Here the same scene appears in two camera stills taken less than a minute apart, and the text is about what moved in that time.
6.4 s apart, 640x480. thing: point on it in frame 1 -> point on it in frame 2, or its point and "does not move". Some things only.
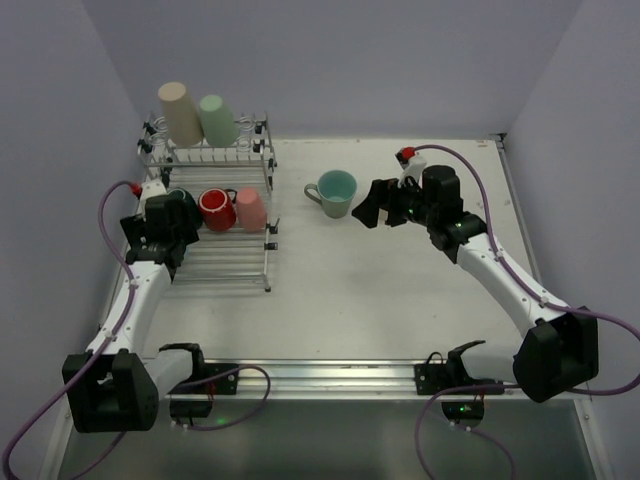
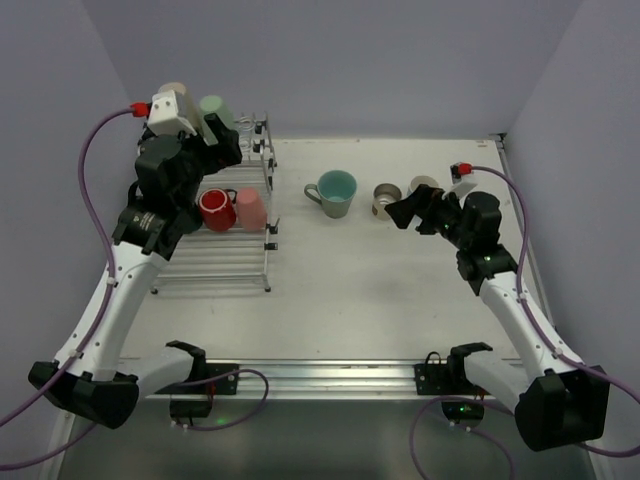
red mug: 217,208 does not move
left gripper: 133,230 -> 220,147
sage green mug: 334,191 does not move
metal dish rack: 220,260 does not move
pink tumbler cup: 251,210 does not move
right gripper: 393,201 -> 422,209
